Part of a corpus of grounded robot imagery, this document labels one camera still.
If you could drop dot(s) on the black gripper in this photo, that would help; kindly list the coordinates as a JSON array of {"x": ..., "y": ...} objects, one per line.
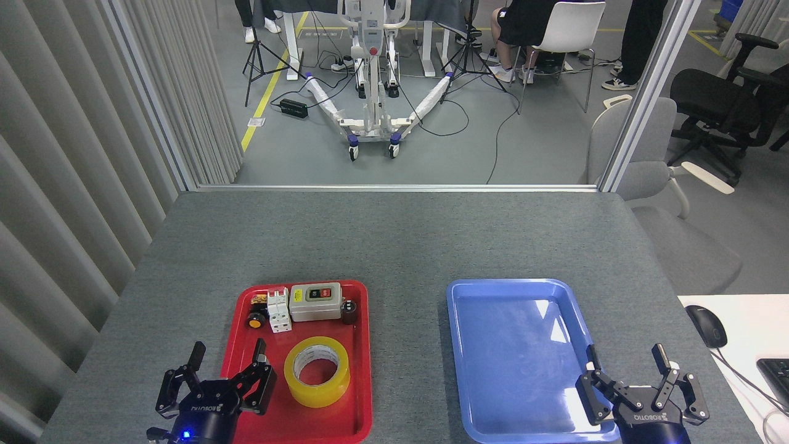
[
  {"x": 209, "y": 419},
  {"x": 653, "y": 431}
]

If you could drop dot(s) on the yellow tape roll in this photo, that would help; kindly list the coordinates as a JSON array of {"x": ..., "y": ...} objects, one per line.
[{"x": 294, "y": 385}]

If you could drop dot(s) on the orange push button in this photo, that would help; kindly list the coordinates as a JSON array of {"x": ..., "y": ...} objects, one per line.
[{"x": 255, "y": 320}]

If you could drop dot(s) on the black computer mouse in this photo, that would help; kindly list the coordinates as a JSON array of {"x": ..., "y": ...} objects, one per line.
[{"x": 707, "y": 325}]

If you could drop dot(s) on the white circuit breaker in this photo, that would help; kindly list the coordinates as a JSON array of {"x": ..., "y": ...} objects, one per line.
[{"x": 279, "y": 314}]

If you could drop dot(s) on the small yellow black component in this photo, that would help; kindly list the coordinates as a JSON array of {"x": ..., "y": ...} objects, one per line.
[{"x": 258, "y": 300}]

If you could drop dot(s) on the white desk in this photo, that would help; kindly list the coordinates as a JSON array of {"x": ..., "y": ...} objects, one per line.
[{"x": 755, "y": 327}]

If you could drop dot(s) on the blue plastic tray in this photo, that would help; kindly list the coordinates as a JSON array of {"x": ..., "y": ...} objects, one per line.
[{"x": 511, "y": 370}]

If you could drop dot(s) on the black keyboard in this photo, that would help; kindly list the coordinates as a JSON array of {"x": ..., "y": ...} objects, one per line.
[{"x": 778, "y": 379}]

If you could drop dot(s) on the red plastic tray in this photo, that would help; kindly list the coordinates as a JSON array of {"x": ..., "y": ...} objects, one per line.
[{"x": 357, "y": 370}]

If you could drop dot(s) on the grey office chair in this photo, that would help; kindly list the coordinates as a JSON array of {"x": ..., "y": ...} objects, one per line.
[{"x": 641, "y": 179}]

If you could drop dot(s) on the black power adapter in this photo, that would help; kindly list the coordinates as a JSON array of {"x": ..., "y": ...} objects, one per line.
[{"x": 293, "y": 108}]

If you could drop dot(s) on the black office chair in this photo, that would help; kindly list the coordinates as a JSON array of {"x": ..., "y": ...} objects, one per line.
[{"x": 709, "y": 102}]

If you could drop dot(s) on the black tripod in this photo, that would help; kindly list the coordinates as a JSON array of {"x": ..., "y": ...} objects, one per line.
[
  {"x": 254, "y": 52},
  {"x": 470, "y": 52}
]

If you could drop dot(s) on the white power strip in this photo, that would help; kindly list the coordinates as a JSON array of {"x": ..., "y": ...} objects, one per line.
[{"x": 341, "y": 64}]

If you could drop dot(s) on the white-legged table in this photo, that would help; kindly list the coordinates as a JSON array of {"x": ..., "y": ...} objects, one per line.
[{"x": 293, "y": 49}]

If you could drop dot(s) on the white stand on wheels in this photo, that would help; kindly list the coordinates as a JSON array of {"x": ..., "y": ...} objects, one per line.
[{"x": 373, "y": 74}]

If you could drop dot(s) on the standing person in black trousers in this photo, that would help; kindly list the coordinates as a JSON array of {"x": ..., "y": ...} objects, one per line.
[{"x": 638, "y": 37}]

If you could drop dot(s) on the standing person with white shoes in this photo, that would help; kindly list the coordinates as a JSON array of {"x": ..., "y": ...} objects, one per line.
[{"x": 271, "y": 24}]

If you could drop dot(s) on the white plastic chair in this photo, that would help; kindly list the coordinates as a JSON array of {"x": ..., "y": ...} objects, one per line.
[{"x": 570, "y": 28}]

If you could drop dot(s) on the seated person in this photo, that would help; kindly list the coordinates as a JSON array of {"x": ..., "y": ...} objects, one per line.
[{"x": 524, "y": 24}]

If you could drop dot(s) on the blue bin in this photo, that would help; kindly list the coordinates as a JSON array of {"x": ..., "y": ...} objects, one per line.
[{"x": 731, "y": 9}]

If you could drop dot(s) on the grey push button switch box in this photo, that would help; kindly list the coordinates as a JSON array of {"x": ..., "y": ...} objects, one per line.
[{"x": 314, "y": 308}]

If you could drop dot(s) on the black knob switch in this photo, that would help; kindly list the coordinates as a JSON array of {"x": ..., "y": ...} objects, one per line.
[{"x": 349, "y": 311}]

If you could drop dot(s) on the silver frame rail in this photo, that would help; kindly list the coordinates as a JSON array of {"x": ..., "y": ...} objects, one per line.
[{"x": 394, "y": 187}]

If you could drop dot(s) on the silver frame post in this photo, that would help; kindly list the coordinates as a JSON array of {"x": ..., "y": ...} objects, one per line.
[{"x": 647, "y": 98}]

